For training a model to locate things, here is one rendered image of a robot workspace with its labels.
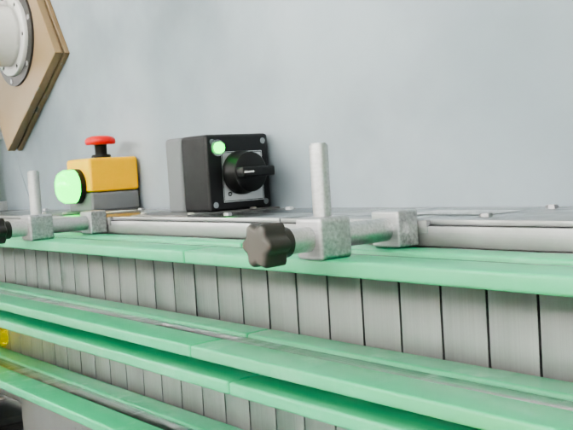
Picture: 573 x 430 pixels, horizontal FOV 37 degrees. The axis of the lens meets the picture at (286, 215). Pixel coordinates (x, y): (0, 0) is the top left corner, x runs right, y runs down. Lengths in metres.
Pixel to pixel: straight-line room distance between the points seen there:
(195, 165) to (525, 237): 0.44
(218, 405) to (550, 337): 0.38
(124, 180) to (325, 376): 0.64
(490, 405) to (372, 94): 0.40
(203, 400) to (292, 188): 0.23
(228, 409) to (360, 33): 0.37
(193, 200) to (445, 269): 0.47
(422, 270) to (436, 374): 0.10
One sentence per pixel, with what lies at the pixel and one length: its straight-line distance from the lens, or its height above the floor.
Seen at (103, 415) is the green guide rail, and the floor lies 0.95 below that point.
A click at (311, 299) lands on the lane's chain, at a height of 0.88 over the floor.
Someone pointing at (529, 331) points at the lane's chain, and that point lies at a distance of 0.54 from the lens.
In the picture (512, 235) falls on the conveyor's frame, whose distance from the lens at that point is 0.54.
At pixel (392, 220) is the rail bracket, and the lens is 0.57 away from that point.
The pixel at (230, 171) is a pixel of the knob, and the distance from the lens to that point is 0.86.
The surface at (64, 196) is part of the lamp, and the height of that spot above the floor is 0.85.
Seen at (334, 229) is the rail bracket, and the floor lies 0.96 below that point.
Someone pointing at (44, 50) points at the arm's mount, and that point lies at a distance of 1.36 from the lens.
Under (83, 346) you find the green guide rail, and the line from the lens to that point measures 0.84.
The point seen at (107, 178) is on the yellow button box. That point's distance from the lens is 1.12.
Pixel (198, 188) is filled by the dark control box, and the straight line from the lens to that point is 0.87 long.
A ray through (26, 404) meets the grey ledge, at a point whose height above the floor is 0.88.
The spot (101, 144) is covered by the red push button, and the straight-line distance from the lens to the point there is 1.15.
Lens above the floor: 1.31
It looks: 39 degrees down
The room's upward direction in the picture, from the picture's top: 96 degrees counter-clockwise
